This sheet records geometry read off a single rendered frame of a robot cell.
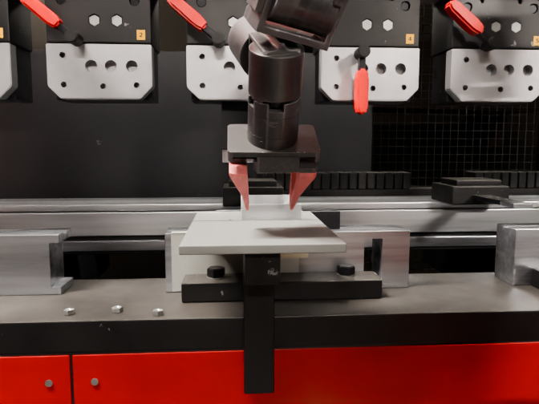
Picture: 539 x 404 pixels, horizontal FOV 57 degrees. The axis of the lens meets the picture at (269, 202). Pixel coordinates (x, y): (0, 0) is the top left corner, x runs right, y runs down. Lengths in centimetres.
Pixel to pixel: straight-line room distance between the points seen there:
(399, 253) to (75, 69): 57
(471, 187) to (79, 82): 76
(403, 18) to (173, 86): 68
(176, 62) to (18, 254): 67
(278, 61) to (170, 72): 84
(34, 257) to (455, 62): 71
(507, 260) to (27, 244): 77
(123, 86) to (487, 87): 55
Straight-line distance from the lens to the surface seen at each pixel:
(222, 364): 72
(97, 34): 80
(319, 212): 81
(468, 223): 115
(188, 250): 54
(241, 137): 57
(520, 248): 92
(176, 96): 132
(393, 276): 84
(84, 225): 108
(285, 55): 51
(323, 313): 71
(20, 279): 86
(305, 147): 56
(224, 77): 76
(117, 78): 78
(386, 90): 80
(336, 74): 78
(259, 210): 71
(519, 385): 84
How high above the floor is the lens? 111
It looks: 7 degrees down
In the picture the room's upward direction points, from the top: straight up
